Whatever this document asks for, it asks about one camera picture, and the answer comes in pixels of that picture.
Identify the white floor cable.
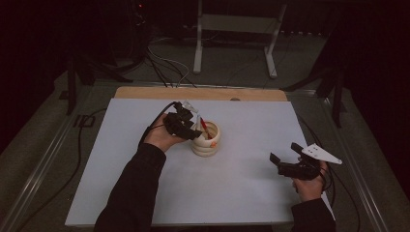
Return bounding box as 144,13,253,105
148,47,191,88

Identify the black floor cable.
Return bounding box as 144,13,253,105
146,54,197,89

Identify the red pen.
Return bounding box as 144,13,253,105
200,117,214,140

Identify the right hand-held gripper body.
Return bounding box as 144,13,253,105
277,143,343,181

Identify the grey metal stand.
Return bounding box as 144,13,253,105
192,0,288,79

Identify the right hand-held gripper cable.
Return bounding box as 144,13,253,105
296,114,362,232

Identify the white table mat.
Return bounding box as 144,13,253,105
64,97,337,226

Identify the person's left hand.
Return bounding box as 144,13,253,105
143,113,188,153

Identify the person's right hand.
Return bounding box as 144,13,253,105
292,160,330,203

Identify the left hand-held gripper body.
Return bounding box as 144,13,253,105
163,100,200,139

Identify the cream duck pen holder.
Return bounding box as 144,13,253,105
190,120,222,158

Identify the black tripod stand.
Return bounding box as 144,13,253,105
66,57,133,116
283,69,347,129

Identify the hand-held gripper cable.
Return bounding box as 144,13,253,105
296,114,362,232
14,101,179,232

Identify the left hand-held gripper cable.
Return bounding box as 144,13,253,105
14,101,179,232

